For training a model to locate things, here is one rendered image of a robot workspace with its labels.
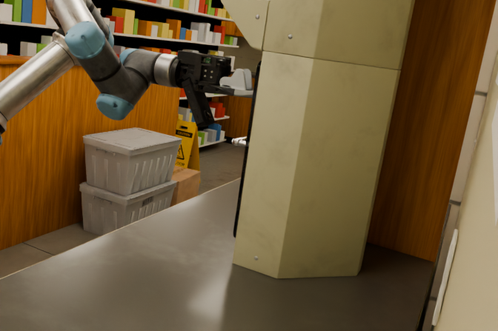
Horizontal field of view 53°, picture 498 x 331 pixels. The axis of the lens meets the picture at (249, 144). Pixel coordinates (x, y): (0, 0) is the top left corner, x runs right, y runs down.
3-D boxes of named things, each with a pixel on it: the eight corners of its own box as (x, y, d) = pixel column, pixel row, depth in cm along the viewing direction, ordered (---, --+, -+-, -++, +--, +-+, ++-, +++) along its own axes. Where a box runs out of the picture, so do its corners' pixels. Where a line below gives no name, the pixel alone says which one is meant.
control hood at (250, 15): (312, 55, 131) (319, 16, 129) (261, 50, 102) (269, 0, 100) (272, 49, 135) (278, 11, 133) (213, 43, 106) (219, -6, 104)
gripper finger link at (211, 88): (231, 89, 106) (196, 82, 110) (230, 96, 107) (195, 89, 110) (241, 88, 110) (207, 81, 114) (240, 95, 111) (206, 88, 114)
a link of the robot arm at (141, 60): (121, 87, 123) (140, 64, 128) (158, 94, 119) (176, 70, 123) (109, 62, 117) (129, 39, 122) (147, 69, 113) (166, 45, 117)
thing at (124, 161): (179, 181, 372) (184, 138, 365) (126, 199, 318) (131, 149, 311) (134, 168, 389) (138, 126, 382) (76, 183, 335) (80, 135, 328)
